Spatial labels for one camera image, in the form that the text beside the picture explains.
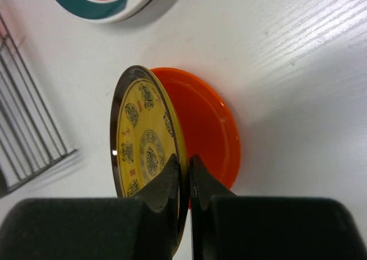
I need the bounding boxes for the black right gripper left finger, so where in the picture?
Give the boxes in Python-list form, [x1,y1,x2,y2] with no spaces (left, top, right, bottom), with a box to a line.
[1,155,179,259]

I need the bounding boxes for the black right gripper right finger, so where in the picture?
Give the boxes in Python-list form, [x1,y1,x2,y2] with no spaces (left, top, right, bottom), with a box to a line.
[189,155,366,259]

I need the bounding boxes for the orange plastic plate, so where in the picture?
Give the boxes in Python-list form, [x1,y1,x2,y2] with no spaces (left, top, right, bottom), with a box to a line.
[152,68,241,189]

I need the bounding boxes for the yellow patterned brown plate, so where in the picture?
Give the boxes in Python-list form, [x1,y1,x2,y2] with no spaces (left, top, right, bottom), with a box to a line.
[110,65,189,242]

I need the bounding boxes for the grey wire dish rack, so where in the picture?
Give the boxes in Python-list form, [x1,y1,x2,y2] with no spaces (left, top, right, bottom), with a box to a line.
[1,18,79,197]

